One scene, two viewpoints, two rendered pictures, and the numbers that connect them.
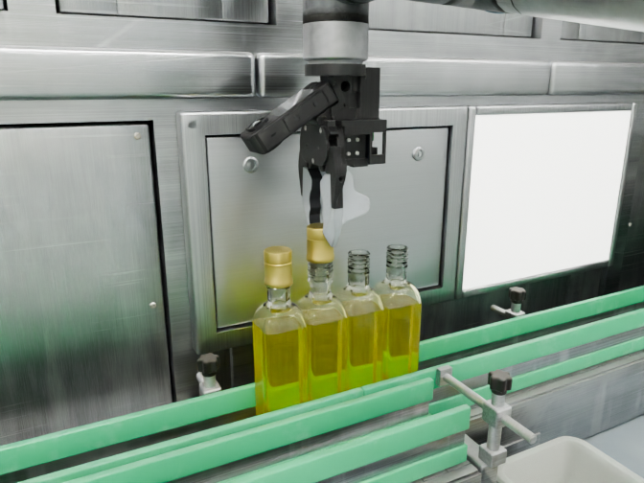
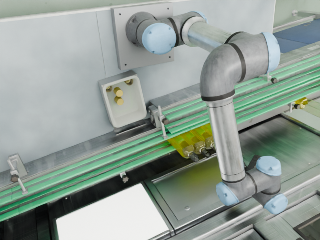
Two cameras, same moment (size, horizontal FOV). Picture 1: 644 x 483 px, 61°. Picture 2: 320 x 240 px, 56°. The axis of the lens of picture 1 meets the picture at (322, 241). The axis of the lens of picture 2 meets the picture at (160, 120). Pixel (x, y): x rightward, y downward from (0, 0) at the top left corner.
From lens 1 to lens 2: 113 cm
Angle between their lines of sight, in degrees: 58
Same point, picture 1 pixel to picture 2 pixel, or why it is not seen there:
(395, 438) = (189, 109)
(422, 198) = (176, 198)
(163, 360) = not seen: hidden behind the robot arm
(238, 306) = not seen: hidden behind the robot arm
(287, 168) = not seen: hidden behind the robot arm
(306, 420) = (206, 117)
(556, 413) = (110, 140)
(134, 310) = (246, 152)
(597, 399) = (90, 147)
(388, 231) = (184, 186)
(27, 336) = (266, 141)
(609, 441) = (81, 138)
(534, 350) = (128, 151)
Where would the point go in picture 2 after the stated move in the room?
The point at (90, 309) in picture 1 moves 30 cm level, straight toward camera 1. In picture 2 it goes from (256, 149) to (257, 96)
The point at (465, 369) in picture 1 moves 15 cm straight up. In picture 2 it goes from (156, 140) to (170, 155)
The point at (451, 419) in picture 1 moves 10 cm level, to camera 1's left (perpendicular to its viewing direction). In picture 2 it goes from (173, 115) to (192, 117)
